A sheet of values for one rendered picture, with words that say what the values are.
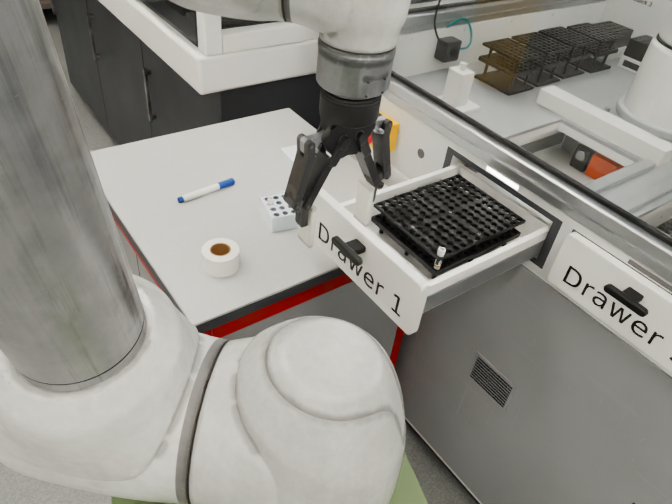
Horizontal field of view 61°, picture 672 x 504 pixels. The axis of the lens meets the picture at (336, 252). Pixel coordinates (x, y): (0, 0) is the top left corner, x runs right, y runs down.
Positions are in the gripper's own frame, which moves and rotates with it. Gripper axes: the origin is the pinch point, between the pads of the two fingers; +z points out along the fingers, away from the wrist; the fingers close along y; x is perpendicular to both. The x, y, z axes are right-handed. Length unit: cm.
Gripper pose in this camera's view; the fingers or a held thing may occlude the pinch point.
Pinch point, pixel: (335, 219)
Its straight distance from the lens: 82.6
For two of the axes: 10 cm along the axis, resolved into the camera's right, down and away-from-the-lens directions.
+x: -5.8, -5.8, 5.8
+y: 8.1, -3.2, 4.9
